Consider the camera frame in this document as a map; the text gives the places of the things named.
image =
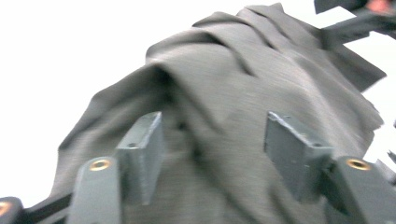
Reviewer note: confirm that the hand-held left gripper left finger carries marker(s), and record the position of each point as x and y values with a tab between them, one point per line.
141	158

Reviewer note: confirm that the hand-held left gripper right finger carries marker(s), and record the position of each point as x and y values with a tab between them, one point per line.
299	158

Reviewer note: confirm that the dark grey skirt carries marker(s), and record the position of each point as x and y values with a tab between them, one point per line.
224	87

